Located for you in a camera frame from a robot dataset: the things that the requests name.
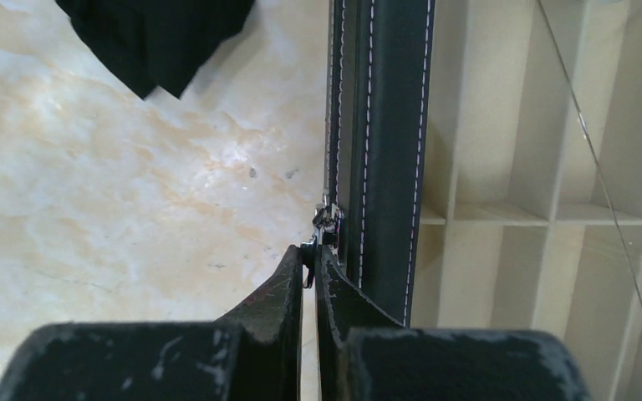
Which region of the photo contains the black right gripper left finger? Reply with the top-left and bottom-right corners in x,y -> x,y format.
0,246 -> 303,400

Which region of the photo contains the black leather compartment box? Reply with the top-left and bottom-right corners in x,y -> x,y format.
303,1 -> 642,400

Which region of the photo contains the black underwear with beige waistband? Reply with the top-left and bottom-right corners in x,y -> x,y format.
56,0 -> 254,99

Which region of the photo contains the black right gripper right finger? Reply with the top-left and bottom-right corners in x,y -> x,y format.
315,246 -> 591,400

